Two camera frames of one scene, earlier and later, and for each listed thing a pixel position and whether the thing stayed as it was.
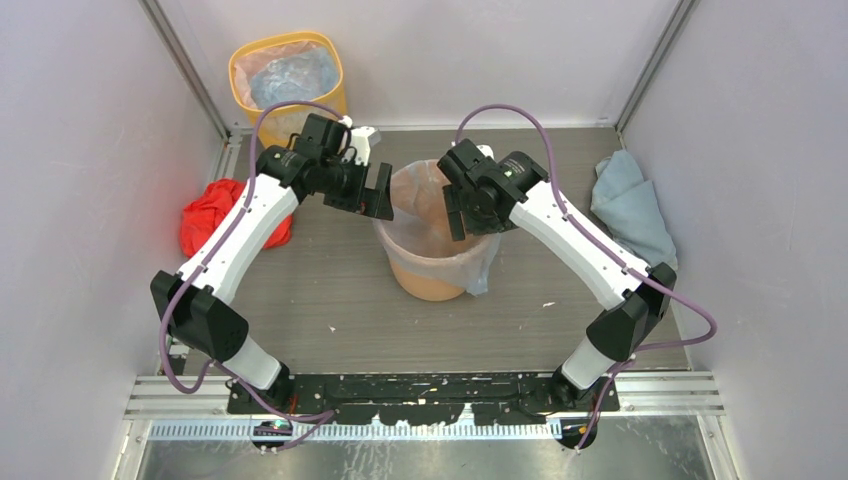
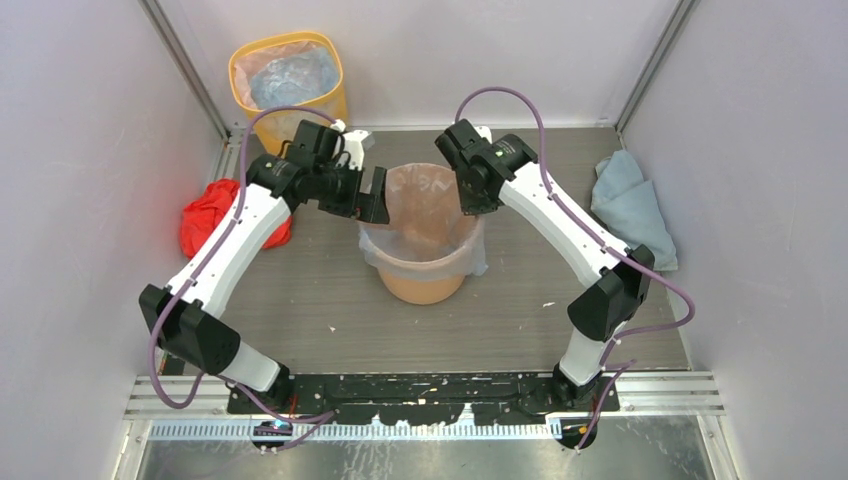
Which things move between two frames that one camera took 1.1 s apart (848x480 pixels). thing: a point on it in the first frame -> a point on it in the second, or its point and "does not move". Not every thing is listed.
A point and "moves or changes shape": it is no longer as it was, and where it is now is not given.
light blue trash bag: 422,234 moves or changes shape
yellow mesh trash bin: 277,123 does not move
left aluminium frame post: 230,163 does not move
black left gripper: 375,202 does not move
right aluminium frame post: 673,29 does not move
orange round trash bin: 428,288 moves or changes shape
